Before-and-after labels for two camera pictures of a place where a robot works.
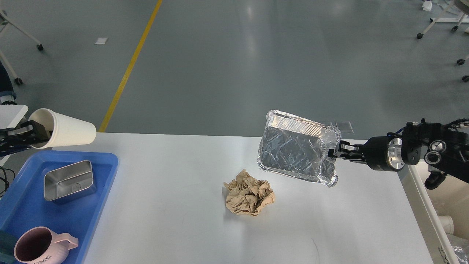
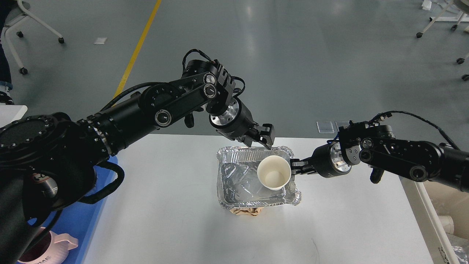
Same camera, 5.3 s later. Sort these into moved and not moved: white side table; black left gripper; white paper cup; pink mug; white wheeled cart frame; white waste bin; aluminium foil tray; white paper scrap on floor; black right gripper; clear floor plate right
Moved: black right gripper; aluminium foil tray; black left gripper; white paper cup
Not moved: white waste bin; pink mug; white paper scrap on floor; white wheeled cart frame; white side table; clear floor plate right
